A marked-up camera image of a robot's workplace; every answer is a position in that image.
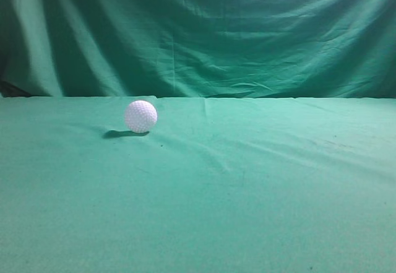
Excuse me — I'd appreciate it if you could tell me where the green table cloth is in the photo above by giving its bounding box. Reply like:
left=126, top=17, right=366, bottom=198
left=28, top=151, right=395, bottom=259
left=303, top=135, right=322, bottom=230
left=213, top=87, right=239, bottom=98
left=1, top=97, right=395, bottom=272

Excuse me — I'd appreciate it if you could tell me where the green backdrop cloth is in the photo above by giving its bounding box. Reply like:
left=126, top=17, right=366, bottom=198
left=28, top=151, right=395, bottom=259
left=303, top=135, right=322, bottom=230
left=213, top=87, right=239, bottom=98
left=1, top=0, right=395, bottom=98

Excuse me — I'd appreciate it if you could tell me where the white dimpled golf ball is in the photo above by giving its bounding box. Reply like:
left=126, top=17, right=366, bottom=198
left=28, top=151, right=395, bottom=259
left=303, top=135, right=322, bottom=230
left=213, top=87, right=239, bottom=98
left=124, top=100, right=158, bottom=134

